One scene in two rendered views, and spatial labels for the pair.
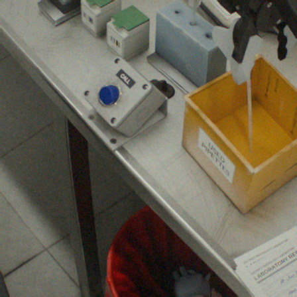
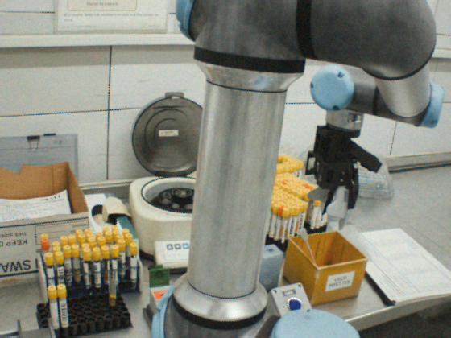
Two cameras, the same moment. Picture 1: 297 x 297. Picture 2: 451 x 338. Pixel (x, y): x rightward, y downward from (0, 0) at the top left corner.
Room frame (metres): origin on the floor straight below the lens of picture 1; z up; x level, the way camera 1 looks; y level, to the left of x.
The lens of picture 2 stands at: (0.59, 0.86, 1.52)
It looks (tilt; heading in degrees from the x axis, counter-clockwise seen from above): 22 degrees down; 284
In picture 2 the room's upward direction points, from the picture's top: 6 degrees clockwise
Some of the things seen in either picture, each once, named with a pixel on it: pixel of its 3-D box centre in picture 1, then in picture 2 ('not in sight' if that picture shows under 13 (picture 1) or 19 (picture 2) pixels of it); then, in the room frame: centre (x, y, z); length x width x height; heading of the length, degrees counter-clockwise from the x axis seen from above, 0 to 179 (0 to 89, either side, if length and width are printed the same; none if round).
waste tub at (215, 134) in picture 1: (254, 132); (324, 267); (0.59, -0.13, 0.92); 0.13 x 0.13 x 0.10; 38
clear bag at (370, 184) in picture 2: not in sight; (367, 169); (0.52, -0.75, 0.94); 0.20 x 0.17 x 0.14; 13
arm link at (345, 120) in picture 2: not in sight; (345, 116); (0.61, -0.11, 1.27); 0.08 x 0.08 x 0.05
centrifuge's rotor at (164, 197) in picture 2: not in sight; (181, 204); (0.96, -0.20, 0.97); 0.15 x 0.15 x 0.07
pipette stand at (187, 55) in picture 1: (191, 47); (254, 273); (0.73, -0.05, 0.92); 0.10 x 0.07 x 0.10; 43
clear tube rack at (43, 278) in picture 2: not in sight; (89, 273); (1.05, 0.08, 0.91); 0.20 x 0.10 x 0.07; 41
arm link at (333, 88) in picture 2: not in sight; (346, 87); (0.61, -0.01, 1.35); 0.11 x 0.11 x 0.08; 78
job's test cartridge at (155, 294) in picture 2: not in sight; (163, 307); (0.87, 0.13, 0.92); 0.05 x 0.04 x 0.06; 130
